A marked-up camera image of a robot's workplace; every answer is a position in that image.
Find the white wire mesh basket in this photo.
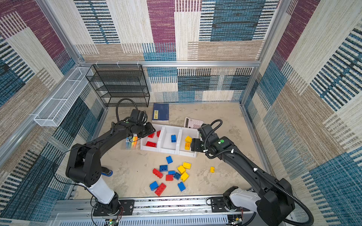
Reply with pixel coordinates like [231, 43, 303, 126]
[34, 67, 89, 127]

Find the red long lego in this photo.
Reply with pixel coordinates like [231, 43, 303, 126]
[146, 141, 157, 147]
[155, 183, 166, 196]

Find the aluminium rail front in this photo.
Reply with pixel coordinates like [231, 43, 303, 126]
[47, 195, 266, 226]

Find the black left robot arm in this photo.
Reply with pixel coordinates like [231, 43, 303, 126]
[66, 109, 156, 215]

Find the yellow lego cluster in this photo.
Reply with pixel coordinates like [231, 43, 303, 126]
[177, 165, 186, 175]
[185, 136, 192, 143]

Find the dark blue book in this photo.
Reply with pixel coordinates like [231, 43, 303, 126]
[152, 103, 169, 122]

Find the small red lego centre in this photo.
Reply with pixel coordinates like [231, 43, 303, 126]
[166, 174, 173, 181]

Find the red long lego bottom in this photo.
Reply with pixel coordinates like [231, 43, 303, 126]
[155, 183, 166, 196]

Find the white three-compartment bin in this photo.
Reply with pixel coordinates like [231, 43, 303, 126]
[140, 123, 199, 157]

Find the pink calculator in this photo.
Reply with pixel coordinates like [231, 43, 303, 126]
[184, 117, 204, 129]

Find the red long lego diagonal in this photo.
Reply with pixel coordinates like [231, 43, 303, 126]
[152, 168, 164, 179]

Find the colourful marker pack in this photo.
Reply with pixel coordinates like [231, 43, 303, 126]
[125, 135, 139, 150]

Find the dark blue lego centre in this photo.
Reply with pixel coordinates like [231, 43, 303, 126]
[173, 172, 181, 180]

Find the yellow studded lego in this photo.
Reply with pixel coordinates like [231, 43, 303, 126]
[183, 162, 191, 170]

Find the yellow lego lower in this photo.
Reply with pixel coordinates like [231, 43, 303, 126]
[180, 172, 189, 182]

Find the blue lego with studs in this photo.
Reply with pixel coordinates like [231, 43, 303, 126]
[159, 165, 168, 172]

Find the black wire shelf rack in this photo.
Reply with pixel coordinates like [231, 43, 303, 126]
[85, 64, 150, 107]

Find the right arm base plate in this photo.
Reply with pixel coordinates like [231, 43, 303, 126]
[206, 196, 249, 212]

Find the blue black stapler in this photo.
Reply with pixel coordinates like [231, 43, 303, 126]
[101, 167, 113, 177]

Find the blue lego bottom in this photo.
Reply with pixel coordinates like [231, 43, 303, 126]
[178, 182, 186, 192]

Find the blue lego top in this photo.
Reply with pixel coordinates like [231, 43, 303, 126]
[166, 156, 173, 164]

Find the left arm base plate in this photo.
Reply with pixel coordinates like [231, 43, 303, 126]
[92, 200, 135, 217]

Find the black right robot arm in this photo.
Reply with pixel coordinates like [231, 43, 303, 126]
[191, 124, 314, 226]

